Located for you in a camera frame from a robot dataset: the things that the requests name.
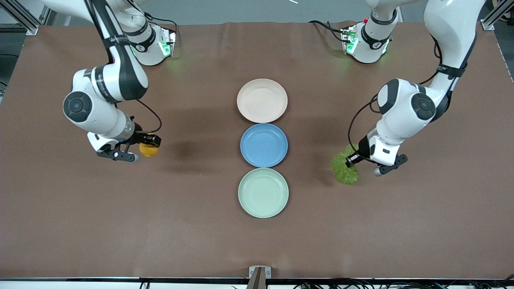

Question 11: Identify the yellow lemon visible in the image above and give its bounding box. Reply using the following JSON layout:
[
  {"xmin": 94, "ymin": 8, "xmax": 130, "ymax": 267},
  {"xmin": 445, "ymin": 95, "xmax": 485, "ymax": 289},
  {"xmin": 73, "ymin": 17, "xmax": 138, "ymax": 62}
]
[{"xmin": 139, "ymin": 142, "xmax": 159, "ymax": 158}]

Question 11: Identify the green lettuce leaf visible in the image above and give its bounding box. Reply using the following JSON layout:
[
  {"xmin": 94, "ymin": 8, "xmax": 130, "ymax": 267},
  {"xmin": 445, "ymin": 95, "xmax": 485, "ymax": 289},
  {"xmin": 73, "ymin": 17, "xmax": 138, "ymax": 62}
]
[{"xmin": 330, "ymin": 144, "xmax": 360, "ymax": 185}]

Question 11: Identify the brown table mat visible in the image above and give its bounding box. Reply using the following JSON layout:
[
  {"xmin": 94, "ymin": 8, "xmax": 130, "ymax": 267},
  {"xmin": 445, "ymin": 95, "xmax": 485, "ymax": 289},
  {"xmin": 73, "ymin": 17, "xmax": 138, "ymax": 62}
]
[{"xmin": 0, "ymin": 21, "xmax": 514, "ymax": 279}]

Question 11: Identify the blue plate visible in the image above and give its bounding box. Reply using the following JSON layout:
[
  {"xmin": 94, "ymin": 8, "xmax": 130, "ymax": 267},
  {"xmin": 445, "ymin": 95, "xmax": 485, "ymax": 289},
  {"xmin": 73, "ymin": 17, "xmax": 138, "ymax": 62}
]
[{"xmin": 240, "ymin": 123, "xmax": 289, "ymax": 168}]

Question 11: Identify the light green plate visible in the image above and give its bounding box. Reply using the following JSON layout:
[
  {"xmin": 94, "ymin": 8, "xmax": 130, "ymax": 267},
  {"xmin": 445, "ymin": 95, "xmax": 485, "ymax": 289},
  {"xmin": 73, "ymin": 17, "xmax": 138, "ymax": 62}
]
[{"xmin": 238, "ymin": 168, "xmax": 290, "ymax": 219}]

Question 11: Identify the beige plate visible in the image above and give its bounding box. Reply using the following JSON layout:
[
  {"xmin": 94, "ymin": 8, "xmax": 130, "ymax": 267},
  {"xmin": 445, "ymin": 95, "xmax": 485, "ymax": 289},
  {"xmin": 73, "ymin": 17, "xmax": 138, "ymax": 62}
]
[{"xmin": 237, "ymin": 78, "xmax": 288, "ymax": 124}]

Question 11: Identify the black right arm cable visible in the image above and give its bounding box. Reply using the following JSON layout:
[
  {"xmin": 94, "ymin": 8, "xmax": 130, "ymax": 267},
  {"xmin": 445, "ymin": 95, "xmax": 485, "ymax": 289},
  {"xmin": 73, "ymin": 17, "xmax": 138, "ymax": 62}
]
[{"xmin": 136, "ymin": 99, "xmax": 163, "ymax": 134}]

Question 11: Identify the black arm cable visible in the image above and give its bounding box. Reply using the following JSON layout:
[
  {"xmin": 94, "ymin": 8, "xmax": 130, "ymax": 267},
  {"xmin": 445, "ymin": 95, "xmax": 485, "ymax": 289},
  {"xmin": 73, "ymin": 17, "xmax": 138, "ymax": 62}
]
[
  {"xmin": 347, "ymin": 34, "xmax": 444, "ymax": 154},
  {"xmin": 136, "ymin": 99, "xmax": 163, "ymax": 134}
]

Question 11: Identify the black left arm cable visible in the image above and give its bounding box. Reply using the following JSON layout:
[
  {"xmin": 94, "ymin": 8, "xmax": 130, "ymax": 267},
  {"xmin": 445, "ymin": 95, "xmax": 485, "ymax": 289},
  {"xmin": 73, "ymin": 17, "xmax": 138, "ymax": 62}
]
[{"xmin": 347, "ymin": 34, "xmax": 444, "ymax": 154}]

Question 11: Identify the green lit connector bracket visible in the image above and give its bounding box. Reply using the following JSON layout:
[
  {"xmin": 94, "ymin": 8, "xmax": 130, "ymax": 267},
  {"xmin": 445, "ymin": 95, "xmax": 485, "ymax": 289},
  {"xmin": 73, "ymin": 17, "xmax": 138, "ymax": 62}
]
[
  {"xmin": 158, "ymin": 26, "xmax": 177, "ymax": 57},
  {"xmin": 341, "ymin": 26, "xmax": 359, "ymax": 55}
]

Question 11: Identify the black base cable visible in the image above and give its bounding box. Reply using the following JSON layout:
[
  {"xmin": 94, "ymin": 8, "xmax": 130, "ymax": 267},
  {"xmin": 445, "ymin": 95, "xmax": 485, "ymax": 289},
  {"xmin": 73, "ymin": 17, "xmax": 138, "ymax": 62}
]
[
  {"xmin": 143, "ymin": 11, "xmax": 178, "ymax": 27},
  {"xmin": 308, "ymin": 20, "xmax": 351, "ymax": 44}
]

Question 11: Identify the black table edge rail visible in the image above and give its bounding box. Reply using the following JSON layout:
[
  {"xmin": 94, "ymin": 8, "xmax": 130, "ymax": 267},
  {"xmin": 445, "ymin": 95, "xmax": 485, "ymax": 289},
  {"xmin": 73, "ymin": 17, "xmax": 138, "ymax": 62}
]
[{"xmin": 0, "ymin": 277, "xmax": 514, "ymax": 282}]

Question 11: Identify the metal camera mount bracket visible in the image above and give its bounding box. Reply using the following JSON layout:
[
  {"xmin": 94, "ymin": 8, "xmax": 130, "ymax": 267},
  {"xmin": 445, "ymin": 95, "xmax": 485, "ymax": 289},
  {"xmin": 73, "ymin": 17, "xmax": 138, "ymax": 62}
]
[{"xmin": 246, "ymin": 266, "xmax": 272, "ymax": 289}]

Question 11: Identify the aluminium frame profile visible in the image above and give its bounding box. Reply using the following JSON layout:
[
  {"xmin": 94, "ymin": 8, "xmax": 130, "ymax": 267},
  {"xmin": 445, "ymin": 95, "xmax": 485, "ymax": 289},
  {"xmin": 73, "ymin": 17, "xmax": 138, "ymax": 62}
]
[
  {"xmin": 481, "ymin": 0, "xmax": 514, "ymax": 31},
  {"xmin": 0, "ymin": 0, "xmax": 41, "ymax": 36}
]

